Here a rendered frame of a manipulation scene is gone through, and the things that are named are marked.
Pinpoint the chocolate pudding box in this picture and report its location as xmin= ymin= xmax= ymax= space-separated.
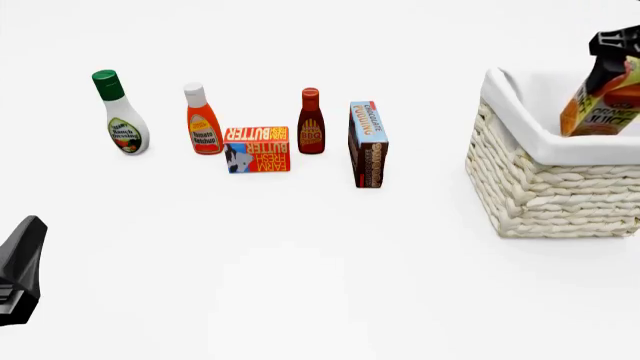
xmin=347 ymin=100 xmax=390 ymax=189

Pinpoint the white woven basket cloth liner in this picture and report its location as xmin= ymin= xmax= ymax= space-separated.
xmin=464 ymin=66 xmax=640 ymax=240

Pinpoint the ranch dressing bottle green cap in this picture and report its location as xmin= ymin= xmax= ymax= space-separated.
xmin=91 ymin=69 xmax=151 ymax=156

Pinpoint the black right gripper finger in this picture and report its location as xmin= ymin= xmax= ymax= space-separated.
xmin=585 ymin=51 xmax=632 ymax=90

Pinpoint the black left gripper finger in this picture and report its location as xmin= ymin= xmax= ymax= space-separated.
xmin=0 ymin=214 xmax=49 ymax=298

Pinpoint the brown BBQ sauce bottle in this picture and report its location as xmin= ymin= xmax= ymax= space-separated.
xmin=297 ymin=87 xmax=327 ymax=156

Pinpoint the red butter box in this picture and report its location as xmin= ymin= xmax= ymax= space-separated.
xmin=222 ymin=126 xmax=292 ymax=175

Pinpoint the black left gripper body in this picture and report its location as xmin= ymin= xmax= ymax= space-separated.
xmin=0 ymin=277 xmax=41 ymax=327

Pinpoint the tomato ketchup bottle white cap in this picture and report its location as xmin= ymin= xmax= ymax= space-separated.
xmin=182 ymin=81 xmax=225 ymax=156

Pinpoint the orange juice carton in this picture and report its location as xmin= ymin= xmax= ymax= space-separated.
xmin=559 ymin=55 xmax=640 ymax=138

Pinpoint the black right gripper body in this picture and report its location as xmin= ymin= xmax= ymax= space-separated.
xmin=588 ymin=24 xmax=640 ymax=57

